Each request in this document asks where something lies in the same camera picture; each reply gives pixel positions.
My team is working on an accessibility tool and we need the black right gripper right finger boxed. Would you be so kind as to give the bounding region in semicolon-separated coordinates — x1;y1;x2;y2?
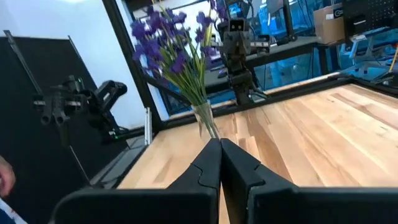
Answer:
220;138;398;224

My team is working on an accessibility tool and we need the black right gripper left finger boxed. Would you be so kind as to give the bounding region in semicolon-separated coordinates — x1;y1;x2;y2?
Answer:
49;138;223;224

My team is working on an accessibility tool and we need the purple artificial flower bunch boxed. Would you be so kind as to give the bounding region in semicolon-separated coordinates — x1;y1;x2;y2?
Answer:
194;0;231;103
129;5;187;106
161;7;209;106

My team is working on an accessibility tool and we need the clear glass vase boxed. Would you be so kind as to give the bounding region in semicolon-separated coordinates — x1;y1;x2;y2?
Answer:
191;101;221;141

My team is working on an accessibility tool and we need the cardboard box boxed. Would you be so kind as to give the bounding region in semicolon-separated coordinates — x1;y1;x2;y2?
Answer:
313;3;345;45

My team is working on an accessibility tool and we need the black perforated panel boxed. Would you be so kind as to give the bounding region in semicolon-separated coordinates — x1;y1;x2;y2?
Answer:
341;0;398;35

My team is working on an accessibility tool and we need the black panel board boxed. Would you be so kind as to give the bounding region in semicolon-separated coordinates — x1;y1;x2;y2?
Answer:
0;30;131;224

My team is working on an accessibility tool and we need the person's hand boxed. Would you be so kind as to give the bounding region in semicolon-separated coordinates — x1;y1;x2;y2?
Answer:
0;154;17;198

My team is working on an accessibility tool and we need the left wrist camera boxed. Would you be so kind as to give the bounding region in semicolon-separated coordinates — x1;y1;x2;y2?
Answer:
229;18;249;34

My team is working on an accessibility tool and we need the silver metal bracket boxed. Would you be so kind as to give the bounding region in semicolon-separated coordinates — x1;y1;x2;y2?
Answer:
144;106;154;146

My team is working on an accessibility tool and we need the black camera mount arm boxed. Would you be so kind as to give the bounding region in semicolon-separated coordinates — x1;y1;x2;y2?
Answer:
32;75;129;144

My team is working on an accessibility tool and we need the yellow cable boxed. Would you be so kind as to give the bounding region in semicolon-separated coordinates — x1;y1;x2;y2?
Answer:
388;45;398;74

